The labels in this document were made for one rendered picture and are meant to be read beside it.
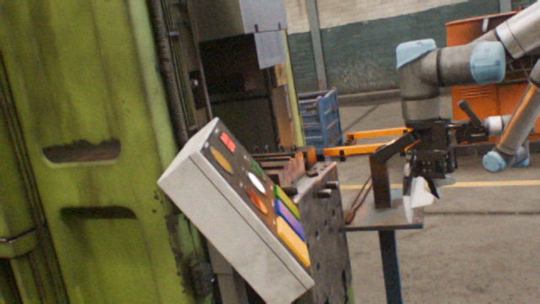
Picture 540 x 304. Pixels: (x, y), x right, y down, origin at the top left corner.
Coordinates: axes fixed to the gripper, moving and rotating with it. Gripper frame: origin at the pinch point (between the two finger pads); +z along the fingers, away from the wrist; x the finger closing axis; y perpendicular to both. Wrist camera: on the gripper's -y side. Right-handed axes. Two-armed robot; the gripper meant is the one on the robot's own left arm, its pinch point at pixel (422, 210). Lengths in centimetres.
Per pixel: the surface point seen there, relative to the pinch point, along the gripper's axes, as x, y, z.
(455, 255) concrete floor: 159, -58, 94
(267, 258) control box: -43.1, -5.4, -8.0
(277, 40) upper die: 20, -48, -40
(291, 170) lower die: 14.9, -47.0, -2.5
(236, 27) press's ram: 0, -45, -45
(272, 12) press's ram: 19, -48, -48
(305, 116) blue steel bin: 318, -273, 41
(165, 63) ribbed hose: -21, -49, -39
